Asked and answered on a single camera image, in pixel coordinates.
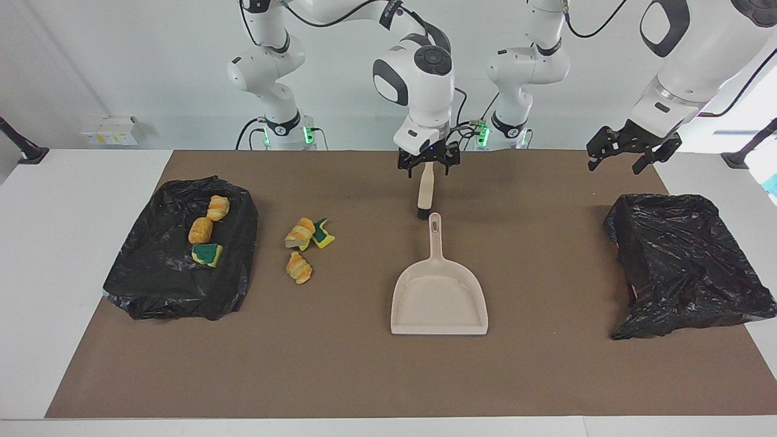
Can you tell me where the brown toy bread roll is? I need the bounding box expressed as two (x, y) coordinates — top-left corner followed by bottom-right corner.
(188, 217), (214, 245)

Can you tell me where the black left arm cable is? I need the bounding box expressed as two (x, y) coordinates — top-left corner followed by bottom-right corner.
(563, 0), (777, 117)

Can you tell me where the yellow green sponge piece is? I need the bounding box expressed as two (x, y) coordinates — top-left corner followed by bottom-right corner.
(192, 243), (224, 268)
(311, 218), (336, 249)

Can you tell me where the brown table mat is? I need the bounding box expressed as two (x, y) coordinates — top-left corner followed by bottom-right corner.
(46, 150), (777, 418)

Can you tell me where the black base cable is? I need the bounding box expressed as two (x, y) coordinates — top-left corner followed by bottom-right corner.
(460, 120), (486, 149)
(236, 117), (268, 151)

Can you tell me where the black bag lined bin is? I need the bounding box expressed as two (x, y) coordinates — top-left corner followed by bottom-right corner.
(102, 176), (259, 321)
(603, 193), (777, 340)

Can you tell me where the white wall socket box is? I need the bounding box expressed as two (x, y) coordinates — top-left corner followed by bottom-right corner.
(80, 117), (145, 146)

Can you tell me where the beige plastic dustpan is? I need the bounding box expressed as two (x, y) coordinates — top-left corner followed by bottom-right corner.
(390, 212), (489, 336)

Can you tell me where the black right base cable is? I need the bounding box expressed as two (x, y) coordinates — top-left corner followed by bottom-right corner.
(236, 117), (268, 151)

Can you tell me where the black left base cable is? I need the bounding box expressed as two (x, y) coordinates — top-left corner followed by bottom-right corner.
(460, 120), (486, 149)

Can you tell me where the beige hand brush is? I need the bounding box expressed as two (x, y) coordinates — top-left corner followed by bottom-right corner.
(415, 161), (436, 220)

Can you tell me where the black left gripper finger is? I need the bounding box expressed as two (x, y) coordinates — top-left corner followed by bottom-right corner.
(633, 137), (682, 175)
(586, 126), (626, 172)

